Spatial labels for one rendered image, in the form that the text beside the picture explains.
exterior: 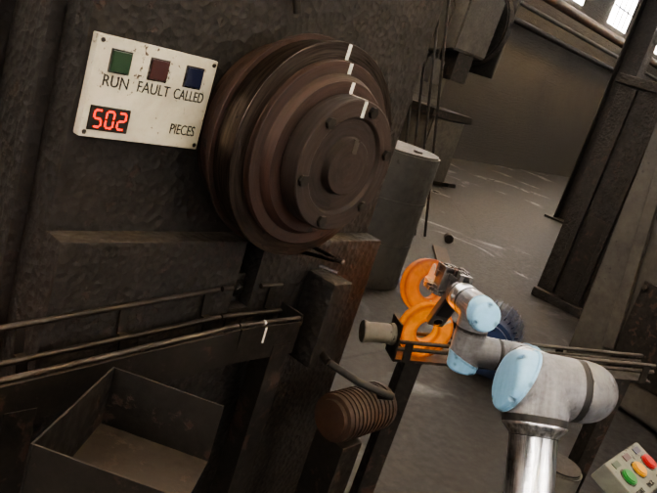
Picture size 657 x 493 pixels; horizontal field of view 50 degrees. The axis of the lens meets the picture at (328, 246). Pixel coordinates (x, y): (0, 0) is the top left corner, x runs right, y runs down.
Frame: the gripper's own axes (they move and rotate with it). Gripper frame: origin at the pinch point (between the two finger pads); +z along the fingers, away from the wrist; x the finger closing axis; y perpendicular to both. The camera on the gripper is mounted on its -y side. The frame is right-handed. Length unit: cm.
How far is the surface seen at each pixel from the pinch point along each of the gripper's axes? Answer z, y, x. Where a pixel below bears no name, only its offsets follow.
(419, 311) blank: -9.6, -7.0, 4.1
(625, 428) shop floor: 102, -68, -177
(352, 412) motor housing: -21.5, -33.2, 17.7
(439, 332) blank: -8.4, -11.4, -3.9
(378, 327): -8.6, -14.1, 13.2
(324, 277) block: -10.9, -4.2, 32.6
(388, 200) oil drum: 220, -4, -62
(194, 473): -68, -29, 61
